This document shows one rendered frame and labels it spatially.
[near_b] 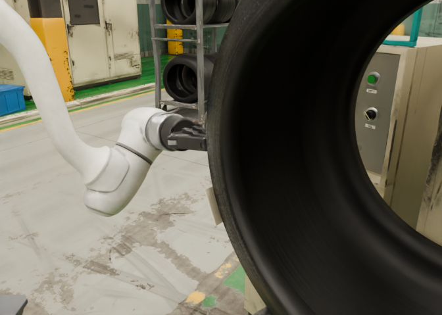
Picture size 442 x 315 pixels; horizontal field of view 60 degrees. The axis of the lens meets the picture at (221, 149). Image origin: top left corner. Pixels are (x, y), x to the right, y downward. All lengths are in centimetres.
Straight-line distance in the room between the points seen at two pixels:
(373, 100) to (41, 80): 84
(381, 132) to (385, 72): 17
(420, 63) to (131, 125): 75
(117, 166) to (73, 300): 134
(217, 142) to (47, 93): 44
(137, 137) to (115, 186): 12
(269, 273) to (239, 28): 32
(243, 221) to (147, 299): 155
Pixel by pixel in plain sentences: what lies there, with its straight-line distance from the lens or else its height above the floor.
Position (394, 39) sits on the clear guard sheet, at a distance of 110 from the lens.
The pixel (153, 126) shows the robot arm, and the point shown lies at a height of 111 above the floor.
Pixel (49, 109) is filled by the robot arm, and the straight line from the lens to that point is 88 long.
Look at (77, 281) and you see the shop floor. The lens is 228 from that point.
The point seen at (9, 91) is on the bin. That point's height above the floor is 29.
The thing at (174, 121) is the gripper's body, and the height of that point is 113.
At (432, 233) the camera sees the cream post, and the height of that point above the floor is 97.
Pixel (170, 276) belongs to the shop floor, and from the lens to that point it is 219.
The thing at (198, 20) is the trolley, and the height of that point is 123.
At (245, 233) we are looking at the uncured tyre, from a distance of 56.
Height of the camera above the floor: 136
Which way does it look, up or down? 21 degrees down
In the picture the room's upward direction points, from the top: straight up
